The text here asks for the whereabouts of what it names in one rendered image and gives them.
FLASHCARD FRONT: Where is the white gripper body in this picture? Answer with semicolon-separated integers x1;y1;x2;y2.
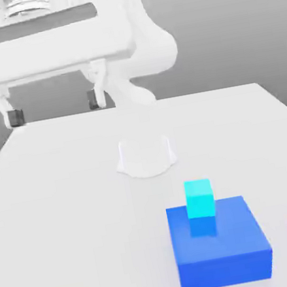
0;0;141;90

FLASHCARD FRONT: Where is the small cyan cube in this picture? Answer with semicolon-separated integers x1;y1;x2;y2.
181;177;218;222

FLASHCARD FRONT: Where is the large blue box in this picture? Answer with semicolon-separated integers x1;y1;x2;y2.
165;191;278;287

